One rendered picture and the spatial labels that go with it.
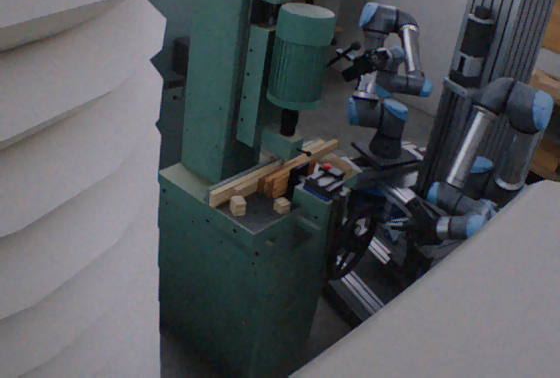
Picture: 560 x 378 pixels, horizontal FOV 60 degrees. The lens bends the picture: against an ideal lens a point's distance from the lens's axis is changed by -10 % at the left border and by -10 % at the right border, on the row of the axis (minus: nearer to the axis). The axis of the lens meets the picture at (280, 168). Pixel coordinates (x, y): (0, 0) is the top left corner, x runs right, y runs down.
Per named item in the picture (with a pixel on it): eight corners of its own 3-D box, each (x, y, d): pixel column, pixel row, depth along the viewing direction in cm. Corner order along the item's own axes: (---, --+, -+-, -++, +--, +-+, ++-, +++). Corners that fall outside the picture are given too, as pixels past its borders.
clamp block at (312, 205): (321, 228, 173) (326, 205, 168) (289, 209, 179) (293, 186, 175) (346, 211, 183) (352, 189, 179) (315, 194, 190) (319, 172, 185)
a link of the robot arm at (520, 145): (490, 182, 201) (518, 72, 161) (523, 199, 193) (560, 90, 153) (477, 202, 195) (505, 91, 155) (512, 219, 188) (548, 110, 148)
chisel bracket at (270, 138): (288, 165, 182) (292, 142, 177) (257, 148, 189) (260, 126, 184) (301, 158, 187) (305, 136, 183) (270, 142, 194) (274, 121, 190)
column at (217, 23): (218, 189, 197) (241, -6, 161) (178, 163, 208) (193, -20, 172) (258, 169, 212) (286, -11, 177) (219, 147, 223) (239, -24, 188)
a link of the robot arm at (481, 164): (460, 177, 207) (470, 148, 200) (489, 192, 200) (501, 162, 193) (449, 188, 198) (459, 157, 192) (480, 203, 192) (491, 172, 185)
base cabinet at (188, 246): (245, 393, 211) (267, 269, 176) (154, 317, 240) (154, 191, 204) (309, 339, 243) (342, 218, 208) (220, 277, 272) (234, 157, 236)
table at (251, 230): (274, 266, 158) (277, 250, 155) (203, 218, 173) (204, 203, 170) (377, 195, 201) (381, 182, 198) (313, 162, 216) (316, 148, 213)
